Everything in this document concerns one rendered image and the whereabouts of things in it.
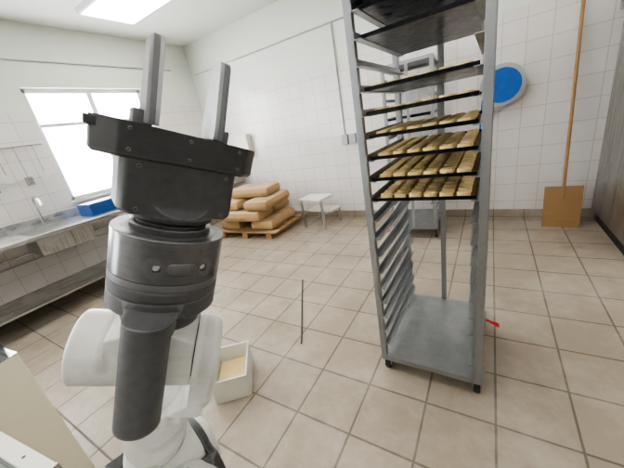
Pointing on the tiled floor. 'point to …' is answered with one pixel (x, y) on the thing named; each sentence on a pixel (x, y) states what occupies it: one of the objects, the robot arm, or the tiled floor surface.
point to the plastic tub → (234, 373)
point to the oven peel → (559, 203)
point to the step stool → (319, 207)
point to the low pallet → (263, 229)
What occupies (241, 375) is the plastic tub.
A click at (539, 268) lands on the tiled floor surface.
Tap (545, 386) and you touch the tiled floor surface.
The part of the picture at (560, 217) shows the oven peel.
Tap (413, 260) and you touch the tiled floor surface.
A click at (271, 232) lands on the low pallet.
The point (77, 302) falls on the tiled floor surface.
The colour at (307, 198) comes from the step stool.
